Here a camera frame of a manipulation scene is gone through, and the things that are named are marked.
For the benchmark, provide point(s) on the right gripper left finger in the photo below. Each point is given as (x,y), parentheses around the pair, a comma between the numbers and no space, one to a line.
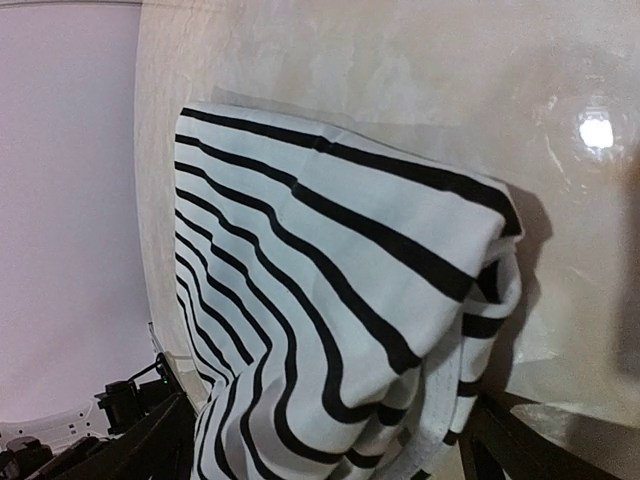
(160,446)

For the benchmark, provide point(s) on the black white striped shirt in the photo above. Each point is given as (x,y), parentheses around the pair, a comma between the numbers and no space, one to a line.
(341,297)

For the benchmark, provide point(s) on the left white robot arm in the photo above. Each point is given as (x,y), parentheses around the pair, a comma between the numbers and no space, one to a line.
(29,445)

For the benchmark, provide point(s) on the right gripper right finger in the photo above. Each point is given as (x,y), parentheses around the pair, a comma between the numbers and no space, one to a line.
(509,437)

